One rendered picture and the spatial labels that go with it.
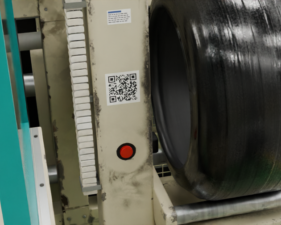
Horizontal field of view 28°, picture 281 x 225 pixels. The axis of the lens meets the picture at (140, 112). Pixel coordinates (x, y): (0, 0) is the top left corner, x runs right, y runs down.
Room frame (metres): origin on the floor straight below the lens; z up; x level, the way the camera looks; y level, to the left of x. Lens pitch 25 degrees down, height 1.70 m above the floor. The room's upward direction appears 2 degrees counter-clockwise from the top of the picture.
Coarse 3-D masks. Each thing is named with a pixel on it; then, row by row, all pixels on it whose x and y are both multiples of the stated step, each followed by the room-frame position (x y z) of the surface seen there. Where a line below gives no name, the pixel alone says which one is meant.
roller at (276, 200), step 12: (264, 192) 1.14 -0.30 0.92; (276, 192) 1.14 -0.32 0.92; (192, 204) 1.11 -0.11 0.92; (204, 204) 1.11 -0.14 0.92; (216, 204) 1.11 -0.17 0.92; (228, 204) 1.11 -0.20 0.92; (240, 204) 1.11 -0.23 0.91; (252, 204) 1.12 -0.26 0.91; (264, 204) 1.12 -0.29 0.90; (276, 204) 1.13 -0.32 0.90; (180, 216) 1.08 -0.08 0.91; (192, 216) 1.08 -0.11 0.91; (204, 216) 1.09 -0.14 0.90; (216, 216) 1.10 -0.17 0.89
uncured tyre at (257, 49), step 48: (192, 0) 1.14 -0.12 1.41; (240, 0) 1.12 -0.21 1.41; (192, 48) 1.07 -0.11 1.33; (240, 48) 1.04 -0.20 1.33; (192, 96) 1.05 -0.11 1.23; (240, 96) 0.99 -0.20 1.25; (192, 144) 1.04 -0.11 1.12; (240, 144) 0.98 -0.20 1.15; (192, 192) 1.11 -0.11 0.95; (240, 192) 1.05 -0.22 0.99
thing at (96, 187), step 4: (64, 4) 1.12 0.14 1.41; (68, 4) 1.12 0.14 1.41; (72, 4) 1.12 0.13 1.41; (76, 4) 1.12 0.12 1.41; (80, 4) 1.12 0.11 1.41; (84, 4) 1.12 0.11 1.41; (64, 8) 1.12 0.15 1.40; (68, 8) 1.12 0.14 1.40; (96, 172) 1.18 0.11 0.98; (96, 176) 1.18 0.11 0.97; (80, 180) 1.15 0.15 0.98; (80, 184) 1.15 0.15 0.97; (84, 188) 1.12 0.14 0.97; (88, 188) 1.12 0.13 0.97; (92, 188) 1.12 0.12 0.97; (96, 188) 1.12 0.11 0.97; (100, 188) 1.12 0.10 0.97
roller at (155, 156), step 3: (159, 150) 1.37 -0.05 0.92; (153, 153) 1.36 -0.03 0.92; (156, 153) 1.36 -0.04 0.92; (159, 153) 1.37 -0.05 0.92; (162, 153) 1.37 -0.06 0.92; (153, 156) 1.36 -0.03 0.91; (156, 156) 1.36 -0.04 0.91; (159, 156) 1.36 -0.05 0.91; (162, 156) 1.36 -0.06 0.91; (153, 159) 1.35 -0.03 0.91; (156, 159) 1.35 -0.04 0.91; (159, 159) 1.36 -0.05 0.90; (162, 159) 1.36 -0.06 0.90; (153, 162) 1.35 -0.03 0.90; (156, 162) 1.35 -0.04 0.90; (159, 162) 1.36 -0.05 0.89; (162, 162) 1.36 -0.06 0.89; (165, 162) 1.36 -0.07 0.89; (153, 165) 1.36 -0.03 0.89
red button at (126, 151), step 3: (123, 147) 1.13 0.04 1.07; (126, 147) 1.13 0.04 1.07; (129, 147) 1.13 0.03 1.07; (120, 150) 1.13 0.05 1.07; (123, 150) 1.12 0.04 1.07; (126, 150) 1.13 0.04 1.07; (129, 150) 1.13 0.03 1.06; (132, 150) 1.13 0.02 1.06; (120, 153) 1.12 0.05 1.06; (123, 153) 1.12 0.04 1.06; (126, 153) 1.13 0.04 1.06; (129, 153) 1.13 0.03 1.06; (123, 156) 1.12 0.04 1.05; (126, 156) 1.13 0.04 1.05; (129, 156) 1.13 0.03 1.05
